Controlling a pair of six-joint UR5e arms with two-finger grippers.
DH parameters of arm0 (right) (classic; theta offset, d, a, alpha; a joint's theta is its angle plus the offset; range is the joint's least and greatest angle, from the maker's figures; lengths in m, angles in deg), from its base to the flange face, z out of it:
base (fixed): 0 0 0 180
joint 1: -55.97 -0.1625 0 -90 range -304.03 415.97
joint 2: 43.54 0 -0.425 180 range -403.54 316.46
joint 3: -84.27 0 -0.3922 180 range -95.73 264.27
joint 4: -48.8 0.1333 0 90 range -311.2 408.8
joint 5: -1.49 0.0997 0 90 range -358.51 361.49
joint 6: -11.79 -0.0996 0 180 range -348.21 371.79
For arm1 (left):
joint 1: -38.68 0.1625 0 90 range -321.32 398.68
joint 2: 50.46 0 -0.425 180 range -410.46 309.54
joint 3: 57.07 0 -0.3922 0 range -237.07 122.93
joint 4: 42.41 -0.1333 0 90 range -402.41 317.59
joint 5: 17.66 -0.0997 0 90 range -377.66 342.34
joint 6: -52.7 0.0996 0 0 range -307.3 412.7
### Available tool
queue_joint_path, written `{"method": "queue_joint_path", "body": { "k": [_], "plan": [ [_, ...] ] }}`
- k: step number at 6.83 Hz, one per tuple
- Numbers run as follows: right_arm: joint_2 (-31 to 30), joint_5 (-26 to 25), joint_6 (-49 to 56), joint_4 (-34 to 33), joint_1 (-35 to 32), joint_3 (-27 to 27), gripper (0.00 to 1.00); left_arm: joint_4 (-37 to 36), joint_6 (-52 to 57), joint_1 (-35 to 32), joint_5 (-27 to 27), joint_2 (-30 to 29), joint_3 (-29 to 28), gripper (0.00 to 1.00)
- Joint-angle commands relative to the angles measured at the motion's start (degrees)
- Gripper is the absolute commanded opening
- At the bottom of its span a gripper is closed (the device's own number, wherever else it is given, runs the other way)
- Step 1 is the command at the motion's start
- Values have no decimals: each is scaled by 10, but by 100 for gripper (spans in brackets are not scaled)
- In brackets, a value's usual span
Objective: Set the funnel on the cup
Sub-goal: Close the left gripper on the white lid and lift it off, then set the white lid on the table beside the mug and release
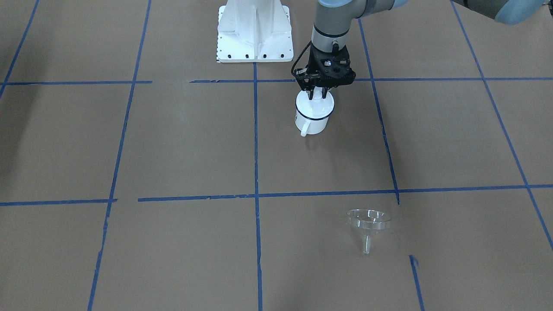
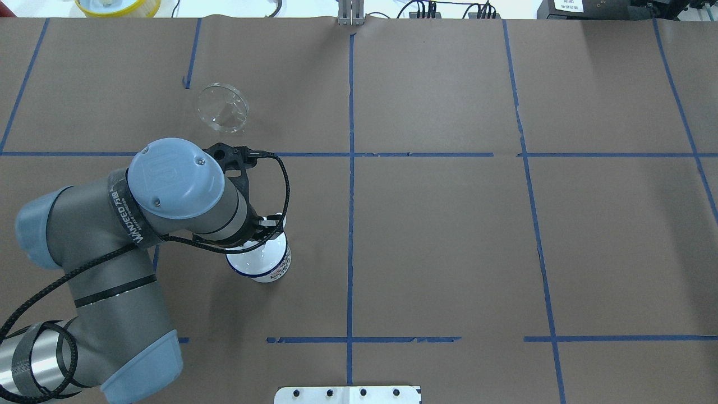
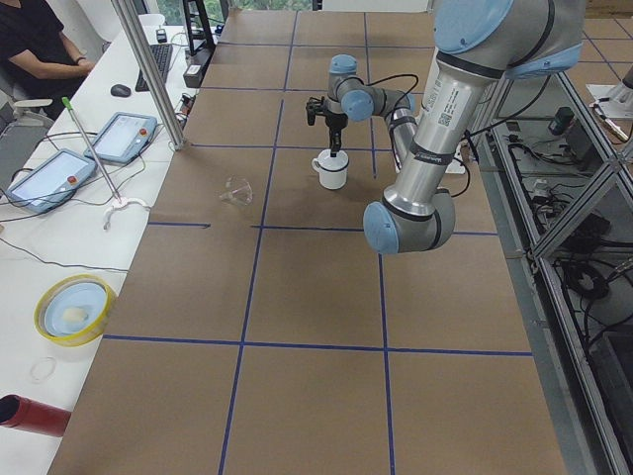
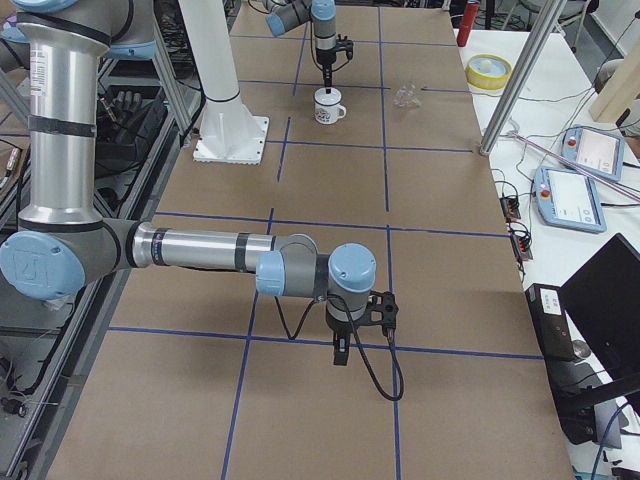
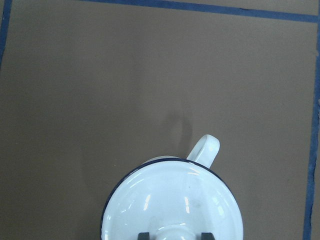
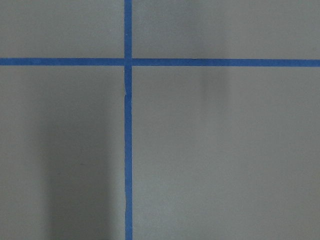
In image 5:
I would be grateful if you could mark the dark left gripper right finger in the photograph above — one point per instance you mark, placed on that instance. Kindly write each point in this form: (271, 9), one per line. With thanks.
(207, 236)

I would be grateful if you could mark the blue tape right strip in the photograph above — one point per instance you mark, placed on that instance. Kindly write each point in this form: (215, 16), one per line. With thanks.
(313, 154)

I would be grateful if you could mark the blue tape left strip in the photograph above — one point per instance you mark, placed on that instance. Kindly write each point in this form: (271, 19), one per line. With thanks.
(4, 27)

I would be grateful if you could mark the blue tape top strip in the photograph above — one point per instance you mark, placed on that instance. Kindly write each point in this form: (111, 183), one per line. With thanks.
(217, 9)

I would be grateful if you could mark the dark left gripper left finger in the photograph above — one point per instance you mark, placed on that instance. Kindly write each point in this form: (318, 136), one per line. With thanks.
(143, 236)

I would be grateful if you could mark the blue tape strip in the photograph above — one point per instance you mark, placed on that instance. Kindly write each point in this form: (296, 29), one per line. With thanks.
(313, 154)
(217, 9)
(4, 27)

